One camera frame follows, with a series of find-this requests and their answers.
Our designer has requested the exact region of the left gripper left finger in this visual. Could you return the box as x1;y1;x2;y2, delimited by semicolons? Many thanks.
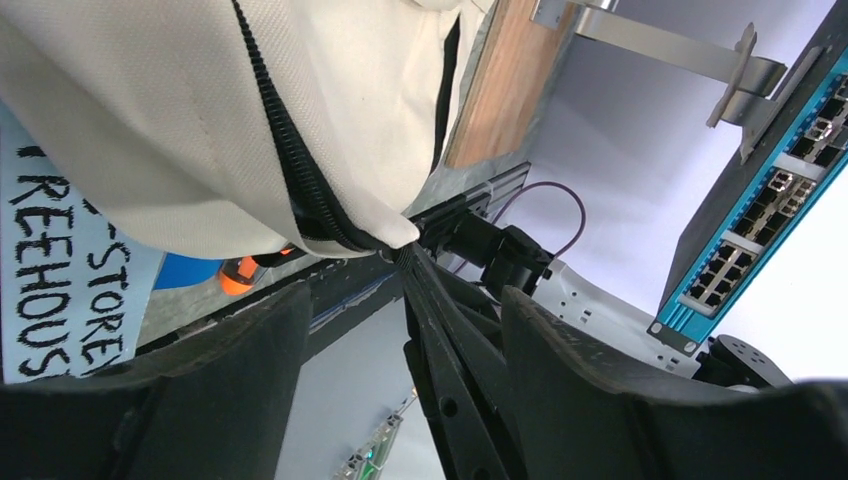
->
1;283;312;479

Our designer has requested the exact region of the orange pencil sharpener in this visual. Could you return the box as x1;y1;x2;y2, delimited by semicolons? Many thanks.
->
216;247;295;296

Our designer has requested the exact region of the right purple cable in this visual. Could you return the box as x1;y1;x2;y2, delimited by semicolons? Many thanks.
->
450;181;588;276

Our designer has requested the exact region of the beige canvas backpack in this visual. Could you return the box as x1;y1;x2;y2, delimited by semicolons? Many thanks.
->
1;1;492;259

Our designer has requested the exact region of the treehouse paperback book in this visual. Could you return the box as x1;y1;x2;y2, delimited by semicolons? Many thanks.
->
1;107;164;384

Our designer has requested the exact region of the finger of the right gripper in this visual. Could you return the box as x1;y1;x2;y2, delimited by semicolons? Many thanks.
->
400;243;528;479

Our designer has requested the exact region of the blue eraser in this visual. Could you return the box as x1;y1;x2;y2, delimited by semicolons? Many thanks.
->
153;253;223;290

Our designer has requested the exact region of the wooden board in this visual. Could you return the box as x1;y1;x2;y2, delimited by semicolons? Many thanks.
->
444;1;580;169

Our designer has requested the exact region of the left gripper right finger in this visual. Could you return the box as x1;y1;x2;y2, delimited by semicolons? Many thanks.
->
502;287;847;479

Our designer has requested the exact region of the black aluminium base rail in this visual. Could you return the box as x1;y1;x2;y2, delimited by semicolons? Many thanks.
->
136;160;530;356

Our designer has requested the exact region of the dark network switch box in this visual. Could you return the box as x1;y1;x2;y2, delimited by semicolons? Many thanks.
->
647;1;847;356

